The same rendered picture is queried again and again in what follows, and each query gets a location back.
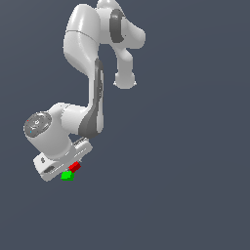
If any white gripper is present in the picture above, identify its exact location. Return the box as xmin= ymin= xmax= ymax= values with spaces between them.
xmin=32 ymin=142 xmax=94 ymax=183

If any green cube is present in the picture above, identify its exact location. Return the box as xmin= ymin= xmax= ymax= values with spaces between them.
xmin=61 ymin=170 xmax=75 ymax=182

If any red cube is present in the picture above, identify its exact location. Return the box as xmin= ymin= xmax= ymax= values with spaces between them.
xmin=67 ymin=161 xmax=82 ymax=174

